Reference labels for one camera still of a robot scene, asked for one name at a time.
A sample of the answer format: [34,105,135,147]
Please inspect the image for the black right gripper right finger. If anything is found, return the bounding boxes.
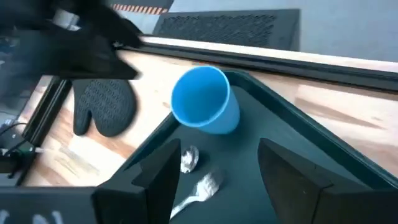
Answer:
[257,138,398,224]

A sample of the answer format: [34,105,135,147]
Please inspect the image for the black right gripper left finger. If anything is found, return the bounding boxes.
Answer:
[92,138,182,224]

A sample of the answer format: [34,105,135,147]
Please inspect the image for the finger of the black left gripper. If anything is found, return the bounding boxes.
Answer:
[58,46,140,80]
[93,4,144,48]

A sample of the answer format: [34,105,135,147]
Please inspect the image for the silver metal spoon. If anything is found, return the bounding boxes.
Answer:
[180,144,200,174]

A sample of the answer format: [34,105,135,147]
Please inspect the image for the silver metal fork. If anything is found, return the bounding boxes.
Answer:
[169,170,225,220]

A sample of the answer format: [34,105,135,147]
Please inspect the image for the light blue plastic cup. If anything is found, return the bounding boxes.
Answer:
[170,65,241,136]

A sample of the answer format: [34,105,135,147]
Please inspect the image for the dark green tray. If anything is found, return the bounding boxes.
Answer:
[123,69,398,224]

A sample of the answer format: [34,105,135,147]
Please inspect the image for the orange striped hazard tape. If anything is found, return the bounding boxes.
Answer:
[109,2,170,16]

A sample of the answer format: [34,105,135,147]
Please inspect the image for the black silicone oven mitt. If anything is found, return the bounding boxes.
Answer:
[72,78,138,138]

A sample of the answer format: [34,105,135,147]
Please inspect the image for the black perforated panel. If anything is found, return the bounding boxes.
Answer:
[151,8,301,52]

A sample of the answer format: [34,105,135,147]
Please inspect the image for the short black table edge rail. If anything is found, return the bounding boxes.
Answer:
[21,76,73,147]

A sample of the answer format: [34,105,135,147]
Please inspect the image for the thin black cable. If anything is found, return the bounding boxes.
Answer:
[0,122,29,138]

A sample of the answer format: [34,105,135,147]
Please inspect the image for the long black table edge rail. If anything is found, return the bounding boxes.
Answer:
[123,36,398,92]

